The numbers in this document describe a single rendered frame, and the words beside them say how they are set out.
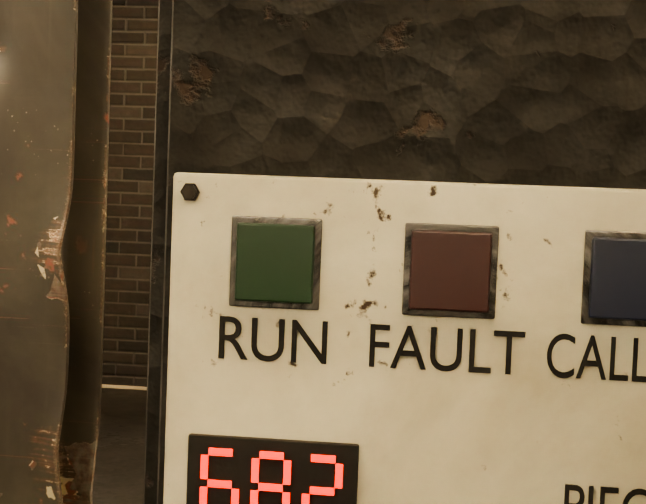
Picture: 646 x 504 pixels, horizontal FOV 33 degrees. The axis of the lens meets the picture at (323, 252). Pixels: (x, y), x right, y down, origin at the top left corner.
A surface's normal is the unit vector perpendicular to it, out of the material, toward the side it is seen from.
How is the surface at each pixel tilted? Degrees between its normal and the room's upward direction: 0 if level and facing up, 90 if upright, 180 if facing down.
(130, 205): 90
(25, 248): 90
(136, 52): 90
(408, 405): 90
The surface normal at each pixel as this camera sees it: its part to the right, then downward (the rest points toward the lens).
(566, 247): -0.11, 0.05
